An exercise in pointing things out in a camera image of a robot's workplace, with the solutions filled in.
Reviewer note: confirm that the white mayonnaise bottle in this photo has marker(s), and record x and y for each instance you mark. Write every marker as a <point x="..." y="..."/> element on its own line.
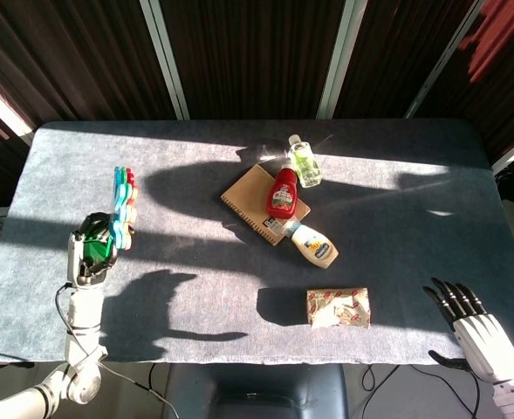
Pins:
<point x="315" y="246"/>

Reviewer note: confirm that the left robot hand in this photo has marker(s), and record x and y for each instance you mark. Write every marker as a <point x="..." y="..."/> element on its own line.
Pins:
<point x="74" y="257"/>

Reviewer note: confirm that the dark pleated curtain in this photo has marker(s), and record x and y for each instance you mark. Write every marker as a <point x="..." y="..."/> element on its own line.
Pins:
<point x="252" y="52"/>

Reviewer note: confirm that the red patterned tissue pack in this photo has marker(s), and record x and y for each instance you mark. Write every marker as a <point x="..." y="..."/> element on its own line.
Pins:
<point x="339" y="307"/>

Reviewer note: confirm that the dark robot base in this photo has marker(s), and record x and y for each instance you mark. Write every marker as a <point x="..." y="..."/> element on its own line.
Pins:
<point x="256" y="388"/>

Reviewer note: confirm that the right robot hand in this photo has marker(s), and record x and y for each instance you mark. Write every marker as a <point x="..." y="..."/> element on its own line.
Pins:
<point x="485" y="340"/>

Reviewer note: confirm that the clear bottle green liquid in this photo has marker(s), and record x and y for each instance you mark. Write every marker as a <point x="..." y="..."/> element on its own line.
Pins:
<point x="306" y="168"/>

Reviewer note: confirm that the red ketchup bottle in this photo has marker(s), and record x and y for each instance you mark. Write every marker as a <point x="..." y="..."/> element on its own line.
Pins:
<point x="283" y="196"/>

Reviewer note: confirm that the brown spiral notebook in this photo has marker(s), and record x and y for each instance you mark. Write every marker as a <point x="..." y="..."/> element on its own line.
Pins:
<point x="248" y="196"/>

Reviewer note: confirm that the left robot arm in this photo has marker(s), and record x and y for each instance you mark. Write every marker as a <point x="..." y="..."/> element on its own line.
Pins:
<point x="84" y="314"/>

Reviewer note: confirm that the blue-grey tablecloth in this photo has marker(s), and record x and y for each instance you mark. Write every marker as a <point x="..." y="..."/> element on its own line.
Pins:
<point x="221" y="314"/>

